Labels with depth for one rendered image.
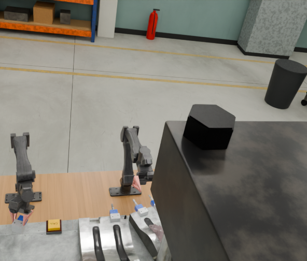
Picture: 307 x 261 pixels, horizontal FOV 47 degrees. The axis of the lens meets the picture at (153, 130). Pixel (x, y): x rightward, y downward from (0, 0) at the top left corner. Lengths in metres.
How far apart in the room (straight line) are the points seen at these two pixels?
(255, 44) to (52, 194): 5.68
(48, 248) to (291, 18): 6.28
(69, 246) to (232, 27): 6.19
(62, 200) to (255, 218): 1.71
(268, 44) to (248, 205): 6.82
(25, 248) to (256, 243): 1.57
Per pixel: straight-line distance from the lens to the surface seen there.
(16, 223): 1.90
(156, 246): 1.92
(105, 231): 1.93
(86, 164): 3.64
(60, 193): 2.23
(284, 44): 7.50
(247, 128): 0.78
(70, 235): 2.02
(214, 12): 7.28
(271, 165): 0.69
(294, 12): 7.34
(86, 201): 2.19
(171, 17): 7.08
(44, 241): 2.00
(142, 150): 1.78
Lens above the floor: 2.39
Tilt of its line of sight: 34 degrees down
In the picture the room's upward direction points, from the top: 11 degrees clockwise
